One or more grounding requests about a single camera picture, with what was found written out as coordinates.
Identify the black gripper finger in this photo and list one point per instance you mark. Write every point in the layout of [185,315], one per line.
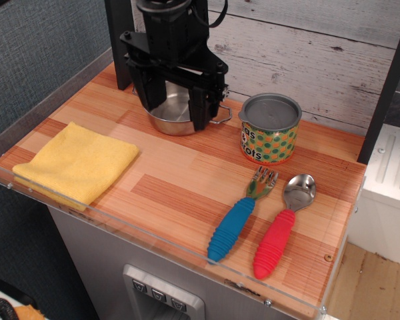
[150,86]
[204,104]

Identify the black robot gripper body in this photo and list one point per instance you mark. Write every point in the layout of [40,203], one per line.
[175,42]

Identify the green orange dotted tin can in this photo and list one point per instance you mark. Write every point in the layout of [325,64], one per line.
[269,126]

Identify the stainless steel pot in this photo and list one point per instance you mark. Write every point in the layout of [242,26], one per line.
[172,117]

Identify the yellow folded cloth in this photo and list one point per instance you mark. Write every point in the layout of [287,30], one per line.
[76,166]

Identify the silver dispenser button panel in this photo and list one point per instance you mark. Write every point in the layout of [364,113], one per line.
[161,295]

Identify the white toy cabinet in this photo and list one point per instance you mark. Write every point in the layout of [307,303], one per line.
[375,223]

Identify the orange object at corner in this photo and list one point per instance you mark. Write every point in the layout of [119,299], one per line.
[28,312]

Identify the dark grey upright post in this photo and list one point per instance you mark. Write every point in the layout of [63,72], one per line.
[120,19]

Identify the blue handled fork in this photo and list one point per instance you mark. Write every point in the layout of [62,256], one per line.
[228,231]

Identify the red handled spoon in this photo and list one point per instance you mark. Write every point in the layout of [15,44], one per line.
[298,194]

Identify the clear acrylic guard rail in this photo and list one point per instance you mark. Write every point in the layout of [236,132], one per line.
[155,222]

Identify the dark right frame post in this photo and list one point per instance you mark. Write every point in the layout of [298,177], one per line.
[381,109]

